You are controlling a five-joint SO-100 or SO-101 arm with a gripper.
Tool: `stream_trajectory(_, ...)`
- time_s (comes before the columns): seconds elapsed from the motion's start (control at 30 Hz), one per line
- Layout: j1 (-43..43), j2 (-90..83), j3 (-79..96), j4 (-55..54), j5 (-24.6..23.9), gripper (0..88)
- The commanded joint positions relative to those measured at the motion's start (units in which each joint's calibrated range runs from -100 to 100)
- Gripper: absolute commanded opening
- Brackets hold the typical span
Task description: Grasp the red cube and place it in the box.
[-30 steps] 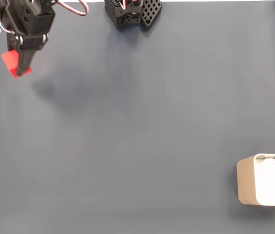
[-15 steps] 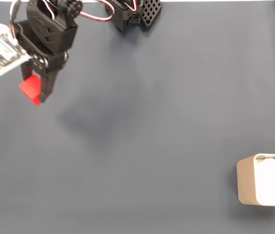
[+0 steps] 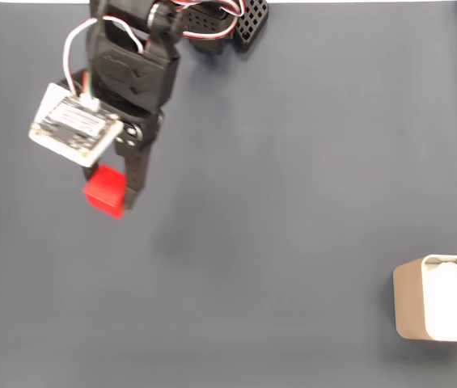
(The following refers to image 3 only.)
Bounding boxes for red cube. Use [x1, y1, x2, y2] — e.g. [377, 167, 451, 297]
[82, 164, 127, 221]

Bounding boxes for beige open box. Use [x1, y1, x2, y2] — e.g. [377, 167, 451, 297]
[392, 254, 457, 344]

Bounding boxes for white crumpled cloth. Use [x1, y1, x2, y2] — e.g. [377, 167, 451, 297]
[425, 261, 457, 340]

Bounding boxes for white camera circuit board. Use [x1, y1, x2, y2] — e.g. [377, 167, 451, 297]
[28, 82, 125, 168]

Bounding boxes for white servo cable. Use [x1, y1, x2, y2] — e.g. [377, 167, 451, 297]
[62, 15, 146, 102]

